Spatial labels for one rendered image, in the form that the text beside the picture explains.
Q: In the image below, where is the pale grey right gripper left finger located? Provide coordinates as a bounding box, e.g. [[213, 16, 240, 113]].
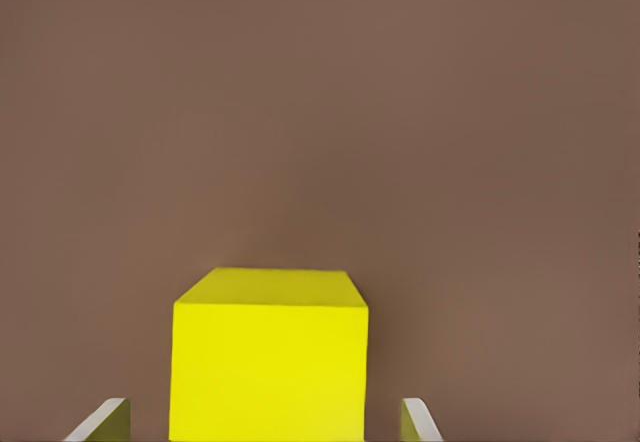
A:
[[62, 397, 133, 442]]

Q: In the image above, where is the yellow cube block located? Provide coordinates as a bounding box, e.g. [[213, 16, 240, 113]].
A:
[[168, 267, 370, 442]]

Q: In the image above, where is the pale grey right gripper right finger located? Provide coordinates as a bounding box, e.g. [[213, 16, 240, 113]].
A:
[[400, 397, 444, 442]]

